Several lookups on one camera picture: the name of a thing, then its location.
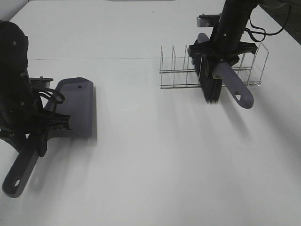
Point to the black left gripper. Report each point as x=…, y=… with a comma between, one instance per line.
x=24, y=109

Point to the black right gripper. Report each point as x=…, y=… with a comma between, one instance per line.
x=226, y=35

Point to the purple plastic dustpan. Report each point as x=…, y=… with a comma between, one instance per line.
x=78, y=104

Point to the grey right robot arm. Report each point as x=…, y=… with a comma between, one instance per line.
x=274, y=4

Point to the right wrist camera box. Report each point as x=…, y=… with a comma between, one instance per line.
x=208, y=20

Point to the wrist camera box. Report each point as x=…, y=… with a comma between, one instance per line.
x=208, y=20
x=40, y=82

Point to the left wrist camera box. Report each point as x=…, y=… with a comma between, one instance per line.
x=40, y=82

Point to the chrome wire dish rack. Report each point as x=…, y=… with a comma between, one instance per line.
x=177, y=72

